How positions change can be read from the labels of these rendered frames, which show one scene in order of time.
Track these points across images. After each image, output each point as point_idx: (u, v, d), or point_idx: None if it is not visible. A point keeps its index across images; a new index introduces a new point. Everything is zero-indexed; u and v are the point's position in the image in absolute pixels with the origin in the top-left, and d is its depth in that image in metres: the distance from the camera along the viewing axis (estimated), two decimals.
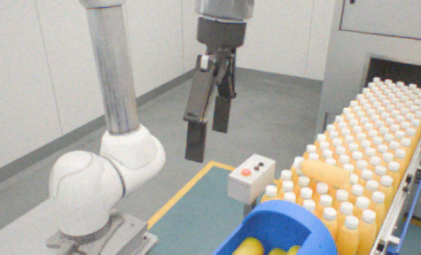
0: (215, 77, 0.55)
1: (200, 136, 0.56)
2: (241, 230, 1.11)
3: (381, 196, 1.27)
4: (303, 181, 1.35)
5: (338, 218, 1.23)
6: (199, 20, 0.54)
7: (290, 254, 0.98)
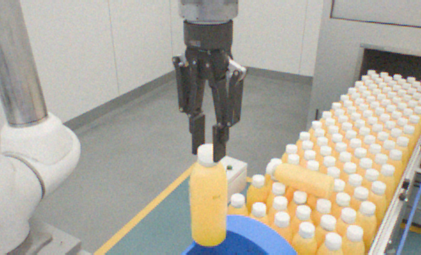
0: (192, 77, 0.59)
1: (193, 130, 0.64)
2: (192, 252, 0.88)
3: (371, 207, 1.03)
4: (277, 189, 1.11)
5: (317, 235, 1.00)
6: None
7: None
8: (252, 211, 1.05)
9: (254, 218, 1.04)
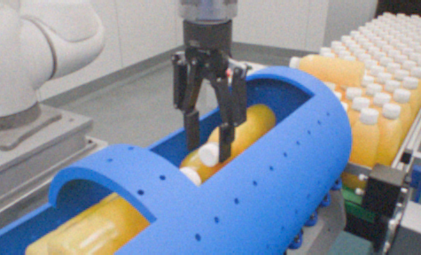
0: (190, 75, 0.59)
1: (188, 127, 0.64)
2: (217, 119, 0.80)
3: (406, 92, 0.96)
4: None
5: (349, 118, 0.92)
6: None
7: None
8: None
9: None
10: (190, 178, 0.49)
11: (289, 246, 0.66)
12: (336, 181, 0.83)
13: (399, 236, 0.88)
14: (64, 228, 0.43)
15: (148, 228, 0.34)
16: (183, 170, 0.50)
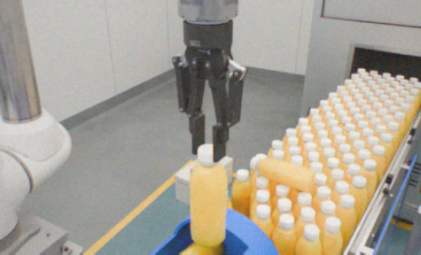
0: (191, 77, 0.59)
1: (193, 130, 0.64)
2: (174, 243, 0.91)
3: (350, 200, 1.07)
4: (261, 183, 1.15)
5: (297, 227, 1.03)
6: None
7: None
8: (198, 157, 0.66)
9: (201, 167, 0.65)
10: None
11: None
12: None
13: None
14: None
15: None
16: None
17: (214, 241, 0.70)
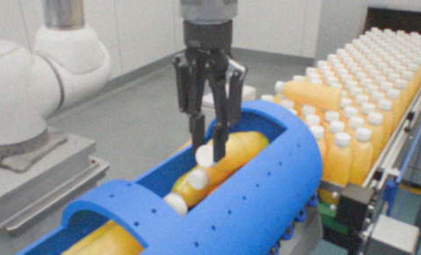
0: (191, 77, 0.59)
1: (193, 130, 0.64)
2: (206, 144, 0.90)
3: (378, 116, 1.06)
4: (286, 104, 1.14)
5: (326, 140, 1.03)
6: None
7: None
8: None
9: None
10: (177, 205, 0.59)
11: None
12: (312, 197, 0.94)
13: (370, 247, 0.98)
14: (75, 249, 0.54)
15: (142, 253, 0.44)
16: (172, 198, 0.60)
17: None
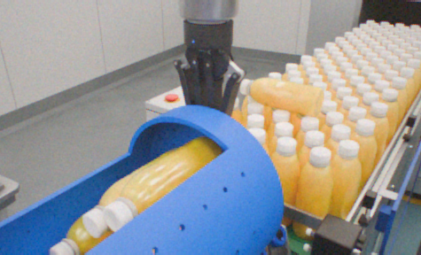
0: (222, 80, 0.58)
1: None
2: (129, 165, 0.66)
3: (370, 124, 0.82)
4: (253, 109, 0.90)
5: (301, 155, 0.79)
6: (211, 27, 0.51)
7: None
8: None
9: None
10: None
11: None
12: (278, 235, 0.70)
13: None
14: None
15: None
16: None
17: None
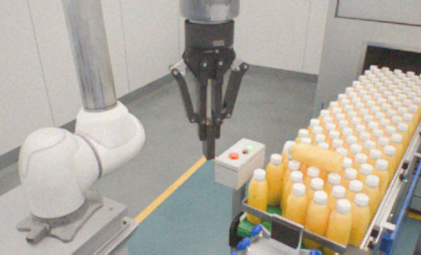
0: (199, 82, 0.57)
1: (206, 136, 0.62)
2: None
3: (376, 180, 1.20)
4: (293, 166, 1.28)
5: (329, 202, 1.16)
6: (188, 20, 0.56)
7: None
8: None
9: None
10: None
11: None
12: None
13: None
14: None
15: None
16: None
17: None
